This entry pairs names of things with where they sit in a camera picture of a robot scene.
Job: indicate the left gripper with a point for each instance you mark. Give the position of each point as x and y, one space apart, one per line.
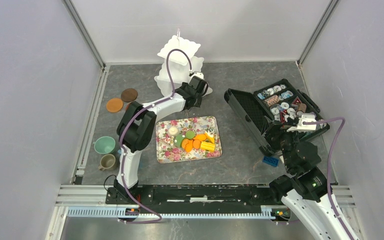
199 99

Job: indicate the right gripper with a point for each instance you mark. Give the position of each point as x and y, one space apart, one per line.
281 130

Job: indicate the green toy cake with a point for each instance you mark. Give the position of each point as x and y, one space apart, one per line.
178 140

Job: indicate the yellow toy cake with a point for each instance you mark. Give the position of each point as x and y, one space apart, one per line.
207 146

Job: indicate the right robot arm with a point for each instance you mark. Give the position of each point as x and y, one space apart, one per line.
305 190

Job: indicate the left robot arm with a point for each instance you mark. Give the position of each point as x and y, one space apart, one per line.
136 127

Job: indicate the blue toy brick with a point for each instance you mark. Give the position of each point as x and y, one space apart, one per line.
272 161

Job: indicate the black poker chip case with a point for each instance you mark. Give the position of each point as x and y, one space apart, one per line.
277 101

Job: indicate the white three-tier dessert stand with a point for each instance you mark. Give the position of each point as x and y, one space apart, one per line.
180 58

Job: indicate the green macaron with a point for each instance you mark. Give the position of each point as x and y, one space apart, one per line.
190 134

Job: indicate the cream cupcake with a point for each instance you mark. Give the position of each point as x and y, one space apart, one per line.
173 131

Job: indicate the floral rectangular tray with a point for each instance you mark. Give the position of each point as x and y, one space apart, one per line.
199 125

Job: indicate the dark brown round coaster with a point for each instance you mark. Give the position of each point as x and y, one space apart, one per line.
129 95

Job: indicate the orange round coaster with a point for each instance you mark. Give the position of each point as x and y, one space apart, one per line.
114 105

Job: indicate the mint green cup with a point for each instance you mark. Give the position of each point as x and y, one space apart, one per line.
105 145

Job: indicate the olive brown cup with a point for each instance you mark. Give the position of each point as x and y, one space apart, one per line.
108 163

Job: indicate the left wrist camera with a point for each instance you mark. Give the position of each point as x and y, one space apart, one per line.
197 74

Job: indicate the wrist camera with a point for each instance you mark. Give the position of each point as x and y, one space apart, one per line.
306 123
197 74

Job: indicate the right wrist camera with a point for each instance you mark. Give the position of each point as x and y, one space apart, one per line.
306 123

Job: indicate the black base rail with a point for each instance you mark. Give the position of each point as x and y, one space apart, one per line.
195 199

